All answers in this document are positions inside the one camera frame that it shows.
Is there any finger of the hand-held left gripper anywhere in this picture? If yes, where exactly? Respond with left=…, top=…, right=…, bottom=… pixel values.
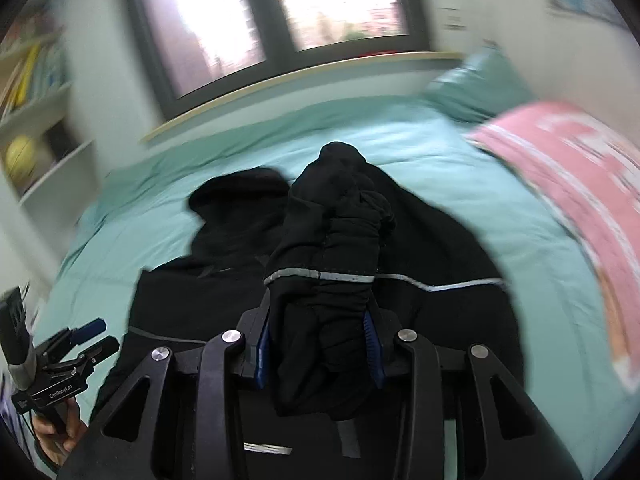
left=37, top=318, right=108, bottom=361
left=45, top=336, right=121, bottom=377

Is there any pink printed pillow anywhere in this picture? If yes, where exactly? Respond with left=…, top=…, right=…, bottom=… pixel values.
left=464, top=101, right=640, bottom=393

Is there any green quilt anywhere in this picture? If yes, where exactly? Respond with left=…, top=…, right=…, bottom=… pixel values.
left=30, top=97, right=628, bottom=480

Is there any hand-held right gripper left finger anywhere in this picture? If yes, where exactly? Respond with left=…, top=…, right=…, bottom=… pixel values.
left=60, top=304, right=274, bottom=480

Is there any row of books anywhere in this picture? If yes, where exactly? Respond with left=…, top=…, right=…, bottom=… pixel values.
left=0, top=7, right=69, bottom=117

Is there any black jacket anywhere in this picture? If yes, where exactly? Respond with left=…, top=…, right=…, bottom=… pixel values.
left=90, top=142, right=526, bottom=461

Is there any green pillow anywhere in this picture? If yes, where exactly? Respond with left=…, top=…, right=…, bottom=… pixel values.
left=422, top=47, right=534, bottom=124

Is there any yellow globe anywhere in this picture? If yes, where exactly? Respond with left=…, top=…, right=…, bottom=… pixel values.
left=4, top=136, right=39, bottom=184

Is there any person's left hand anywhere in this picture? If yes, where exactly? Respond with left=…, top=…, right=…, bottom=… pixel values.
left=32, top=400, right=92, bottom=468

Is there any dark framed window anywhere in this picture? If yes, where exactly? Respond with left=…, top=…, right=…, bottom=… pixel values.
left=120, top=0, right=432, bottom=117

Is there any wooden windowsill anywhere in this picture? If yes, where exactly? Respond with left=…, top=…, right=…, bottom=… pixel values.
left=141, top=51, right=464, bottom=144

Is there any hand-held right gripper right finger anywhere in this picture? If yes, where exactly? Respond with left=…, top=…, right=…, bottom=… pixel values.
left=364, top=309, right=585, bottom=480

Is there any white bookshelf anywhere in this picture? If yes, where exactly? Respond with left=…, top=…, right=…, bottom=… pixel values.
left=0, top=0, right=99, bottom=241

